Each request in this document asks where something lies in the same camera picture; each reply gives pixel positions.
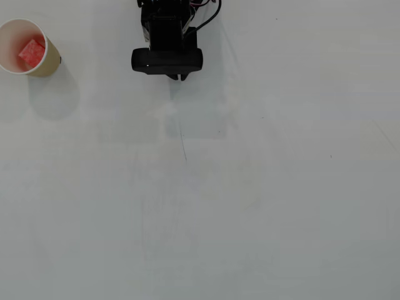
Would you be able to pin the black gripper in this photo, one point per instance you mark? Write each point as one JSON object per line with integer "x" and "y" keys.
{"x": 179, "y": 77}

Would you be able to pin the red foam cube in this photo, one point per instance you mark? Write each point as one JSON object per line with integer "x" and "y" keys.
{"x": 32, "y": 53}

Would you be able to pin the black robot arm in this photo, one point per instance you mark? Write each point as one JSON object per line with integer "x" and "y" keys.
{"x": 156, "y": 2}

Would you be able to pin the beige paper cup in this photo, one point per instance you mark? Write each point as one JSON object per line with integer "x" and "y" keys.
{"x": 47, "y": 67}

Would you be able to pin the black webcam on gripper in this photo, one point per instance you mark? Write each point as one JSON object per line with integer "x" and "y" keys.
{"x": 165, "y": 61}

